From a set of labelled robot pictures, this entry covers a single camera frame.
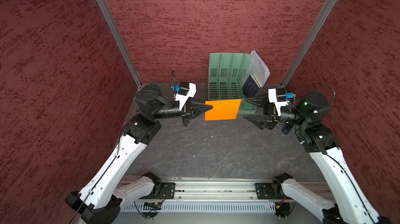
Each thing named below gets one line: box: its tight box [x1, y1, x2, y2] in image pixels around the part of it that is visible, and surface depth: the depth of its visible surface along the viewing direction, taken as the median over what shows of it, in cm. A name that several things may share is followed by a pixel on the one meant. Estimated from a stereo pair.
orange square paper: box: [204, 98, 242, 121], surface depth 51 cm
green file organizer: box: [207, 53, 258, 115], surface depth 116 cm
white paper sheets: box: [242, 49, 271, 88], surface depth 99 cm
